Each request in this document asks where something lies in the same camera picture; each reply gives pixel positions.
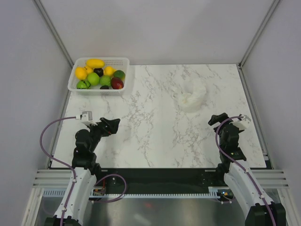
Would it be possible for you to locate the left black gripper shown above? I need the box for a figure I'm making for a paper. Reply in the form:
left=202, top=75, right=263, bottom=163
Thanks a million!
left=86, top=117, right=119, bottom=152

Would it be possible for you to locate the white lemon-print plastic bag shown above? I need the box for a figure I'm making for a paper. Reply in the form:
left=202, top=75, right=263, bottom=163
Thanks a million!
left=172, top=79, right=207, bottom=113

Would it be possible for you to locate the dark brown fake fruit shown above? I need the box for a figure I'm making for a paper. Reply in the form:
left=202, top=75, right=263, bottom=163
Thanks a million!
left=100, top=85, right=110, bottom=90

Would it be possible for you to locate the dark red fake apple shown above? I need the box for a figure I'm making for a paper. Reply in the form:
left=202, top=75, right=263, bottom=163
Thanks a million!
left=111, top=77, right=124, bottom=89

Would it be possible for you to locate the large green fake apple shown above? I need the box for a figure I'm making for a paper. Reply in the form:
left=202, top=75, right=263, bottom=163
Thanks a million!
left=87, top=73, right=100, bottom=86

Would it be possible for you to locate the green red fake mango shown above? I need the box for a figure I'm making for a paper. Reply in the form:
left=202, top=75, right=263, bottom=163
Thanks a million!
left=113, top=70, right=126, bottom=80

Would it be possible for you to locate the yellow fake orange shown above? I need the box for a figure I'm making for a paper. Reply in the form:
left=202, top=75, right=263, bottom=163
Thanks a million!
left=103, top=66, right=116, bottom=76

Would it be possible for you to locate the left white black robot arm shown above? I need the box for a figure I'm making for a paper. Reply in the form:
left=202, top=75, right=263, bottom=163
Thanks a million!
left=44, top=112, right=120, bottom=226

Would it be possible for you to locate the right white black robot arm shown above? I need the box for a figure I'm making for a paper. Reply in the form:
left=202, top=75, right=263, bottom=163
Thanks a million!
left=208, top=113, right=286, bottom=226

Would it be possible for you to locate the green fake guava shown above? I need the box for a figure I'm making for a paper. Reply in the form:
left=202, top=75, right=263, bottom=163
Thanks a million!
left=99, top=75, right=111, bottom=87

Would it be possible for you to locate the green black-striped fake fruit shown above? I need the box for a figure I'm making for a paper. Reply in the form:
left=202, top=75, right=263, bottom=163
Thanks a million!
left=76, top=81, right=91, bottom=89

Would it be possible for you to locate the dark purple fake fruit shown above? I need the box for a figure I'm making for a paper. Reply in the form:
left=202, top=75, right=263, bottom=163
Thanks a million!
left=94, top=68, right=103, bottom=77

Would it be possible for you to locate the small yellow fake lemon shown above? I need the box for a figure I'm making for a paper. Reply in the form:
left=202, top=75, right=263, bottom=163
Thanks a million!
left=84, top=66, right=94, bottom=74

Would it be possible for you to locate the large yellow fake lemon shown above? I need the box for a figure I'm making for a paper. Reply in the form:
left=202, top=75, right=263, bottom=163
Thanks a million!
left=75, top=67, right=87, bottom=81

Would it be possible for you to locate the yellow fake mango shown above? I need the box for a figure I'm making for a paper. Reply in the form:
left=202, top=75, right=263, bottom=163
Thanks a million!
left=86, top=58, right=105, bottom=68

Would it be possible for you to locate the white plastic fruit basket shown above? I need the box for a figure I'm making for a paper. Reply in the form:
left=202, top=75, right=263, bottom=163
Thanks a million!
left=68, top=57, right=129, bottom=96

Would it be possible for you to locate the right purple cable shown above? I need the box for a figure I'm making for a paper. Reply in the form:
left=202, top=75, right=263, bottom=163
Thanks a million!
left=215, top=115, right=276, bottom=226

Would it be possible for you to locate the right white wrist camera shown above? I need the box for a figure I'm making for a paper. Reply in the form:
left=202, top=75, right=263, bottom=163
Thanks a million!
left=231, top=115, right=252, bottom=130

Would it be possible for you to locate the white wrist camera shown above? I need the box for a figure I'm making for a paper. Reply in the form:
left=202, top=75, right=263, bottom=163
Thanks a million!
left=231, top=115, right=252, bottom=130
left=75, top=111, right=97, bottom=127

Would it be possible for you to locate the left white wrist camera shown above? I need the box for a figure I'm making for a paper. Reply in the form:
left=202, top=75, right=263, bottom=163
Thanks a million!
left=75, top=111, right=97, bottom=127

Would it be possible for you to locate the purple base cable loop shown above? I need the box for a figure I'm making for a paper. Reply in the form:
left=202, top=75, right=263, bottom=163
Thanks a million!
left=88, top=173, right=127, bottom=204

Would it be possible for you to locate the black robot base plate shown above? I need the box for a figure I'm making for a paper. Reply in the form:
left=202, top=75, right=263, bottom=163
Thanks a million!
left=95, top=168, right=236, bottom=194

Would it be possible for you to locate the white slotted cable duct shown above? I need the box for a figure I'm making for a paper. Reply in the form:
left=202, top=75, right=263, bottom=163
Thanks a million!
left=42, top=187, right=234, bottom=199

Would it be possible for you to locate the right aluminium frame post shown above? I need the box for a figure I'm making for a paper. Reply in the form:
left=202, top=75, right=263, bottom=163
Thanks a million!
left=237, top=0, right=281, bottom=70

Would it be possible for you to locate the aluminium frame post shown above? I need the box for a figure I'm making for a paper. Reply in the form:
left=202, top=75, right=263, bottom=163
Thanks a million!
left=237, top=0, right=281, bottom=70
left=32, top=0, right=74, bottom=67

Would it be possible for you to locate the left aluminium frame post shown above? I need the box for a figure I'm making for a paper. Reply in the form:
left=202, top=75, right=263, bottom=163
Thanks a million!
left=32, top=0, right=74, bottom=67

